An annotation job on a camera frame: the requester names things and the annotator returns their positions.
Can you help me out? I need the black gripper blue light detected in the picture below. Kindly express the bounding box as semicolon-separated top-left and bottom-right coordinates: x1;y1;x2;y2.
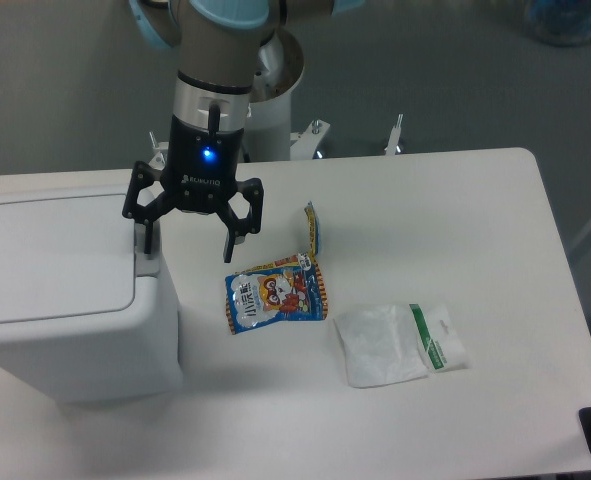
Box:
122;117;264;263

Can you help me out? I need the white plastic trash can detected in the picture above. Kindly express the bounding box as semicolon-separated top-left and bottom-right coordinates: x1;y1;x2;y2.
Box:
0;185;183;403

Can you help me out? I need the white trash can lid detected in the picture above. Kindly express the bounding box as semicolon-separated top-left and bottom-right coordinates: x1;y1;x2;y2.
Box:
0;194;135;324

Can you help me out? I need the grey lid push button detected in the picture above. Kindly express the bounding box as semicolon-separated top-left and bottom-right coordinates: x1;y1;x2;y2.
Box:
134;222;160;277

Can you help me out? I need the blue orange snack wrapper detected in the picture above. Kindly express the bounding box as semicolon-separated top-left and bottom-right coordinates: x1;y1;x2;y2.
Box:
225;203;328;334

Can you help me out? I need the clear plastic bag green strip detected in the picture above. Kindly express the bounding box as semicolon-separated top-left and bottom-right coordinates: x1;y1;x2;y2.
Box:
334;302;469;389

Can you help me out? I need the blue plastic bag on floor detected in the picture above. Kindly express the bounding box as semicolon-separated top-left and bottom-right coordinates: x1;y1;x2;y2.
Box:
524;1;591;46

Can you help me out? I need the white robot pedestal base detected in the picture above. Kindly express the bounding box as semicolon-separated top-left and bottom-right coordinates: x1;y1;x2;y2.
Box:
147;29;405;168

